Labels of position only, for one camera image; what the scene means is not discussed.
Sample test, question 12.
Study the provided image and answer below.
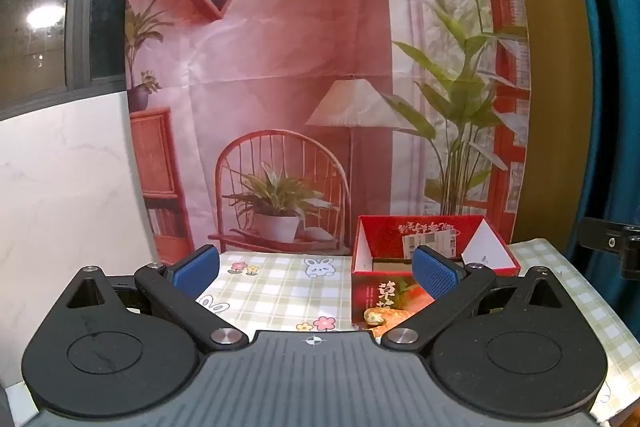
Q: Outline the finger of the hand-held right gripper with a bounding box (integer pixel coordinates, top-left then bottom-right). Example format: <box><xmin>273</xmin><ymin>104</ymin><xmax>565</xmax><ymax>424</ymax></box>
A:
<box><xmin>577</xmin><ymin>217</ymin><xmax>640</xmax><ymax>281</ymax></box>

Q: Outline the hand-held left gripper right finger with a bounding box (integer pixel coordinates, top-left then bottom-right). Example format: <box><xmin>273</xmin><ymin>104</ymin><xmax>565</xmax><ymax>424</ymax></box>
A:
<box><xmin>381</xmin><ymin>245</ymin><xmax>569</xmax><ymax>353</ymax></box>

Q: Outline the dark framed window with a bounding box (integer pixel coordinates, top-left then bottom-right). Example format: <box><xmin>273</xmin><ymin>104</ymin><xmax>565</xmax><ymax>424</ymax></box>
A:
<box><xmin>0</xmin><ymin>0</ymin><xmax>140</xmax><ymax>122</ymax></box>

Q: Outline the teal curtain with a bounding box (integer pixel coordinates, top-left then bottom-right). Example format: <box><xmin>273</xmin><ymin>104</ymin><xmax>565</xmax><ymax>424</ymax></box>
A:
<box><xmin>560</xmin><ymin>0</ymin><xmax>640</xmax><ymax>280</ymax></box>

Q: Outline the printed room scene wall backdrop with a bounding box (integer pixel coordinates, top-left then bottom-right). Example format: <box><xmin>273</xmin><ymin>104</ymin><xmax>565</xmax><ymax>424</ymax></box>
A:
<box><xmin>124</xmin><ymin>0</ymin><xmax>532</xmax><ymax>258</ymax></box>

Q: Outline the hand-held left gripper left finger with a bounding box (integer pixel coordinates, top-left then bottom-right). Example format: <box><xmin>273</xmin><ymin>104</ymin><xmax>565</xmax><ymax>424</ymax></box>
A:
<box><xmin>64</xmin><ymin>244</ymin><xmax>249</xmax><ymax>352</ymax></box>

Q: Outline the red cardboard box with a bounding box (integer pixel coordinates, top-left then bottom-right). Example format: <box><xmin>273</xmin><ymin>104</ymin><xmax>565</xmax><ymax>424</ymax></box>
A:
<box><xmin>351</xmin><ymin>214</ymin><xmax>521</xmax><ymax>330</ymax></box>

